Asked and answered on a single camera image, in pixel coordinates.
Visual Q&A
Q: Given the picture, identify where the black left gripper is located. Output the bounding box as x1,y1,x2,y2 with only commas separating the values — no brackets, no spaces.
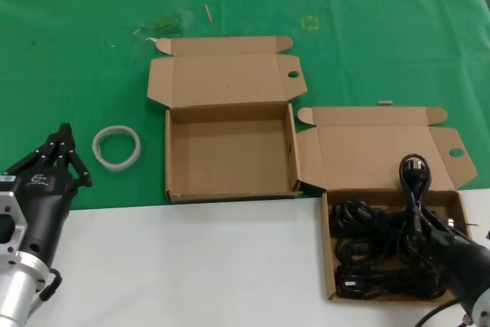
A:
0,123,93,269

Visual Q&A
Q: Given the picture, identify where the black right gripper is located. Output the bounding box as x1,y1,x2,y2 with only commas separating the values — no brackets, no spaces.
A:
419,214,490,309

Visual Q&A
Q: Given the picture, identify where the empty open cardboard box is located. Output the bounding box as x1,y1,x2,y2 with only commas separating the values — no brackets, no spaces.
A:
146,34,308,204

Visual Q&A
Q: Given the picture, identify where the clear tape roll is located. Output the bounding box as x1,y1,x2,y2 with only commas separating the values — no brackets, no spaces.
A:
91,124,142,172

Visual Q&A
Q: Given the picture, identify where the green table cloth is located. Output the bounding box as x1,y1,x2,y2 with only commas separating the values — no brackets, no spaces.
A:
0,0,490,213

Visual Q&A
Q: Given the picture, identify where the cardboard box with cords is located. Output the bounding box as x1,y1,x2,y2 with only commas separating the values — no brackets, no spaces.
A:
295,106,483,302

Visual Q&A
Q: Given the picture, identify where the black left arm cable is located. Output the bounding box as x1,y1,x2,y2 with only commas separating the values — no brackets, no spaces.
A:
38,267,64,302

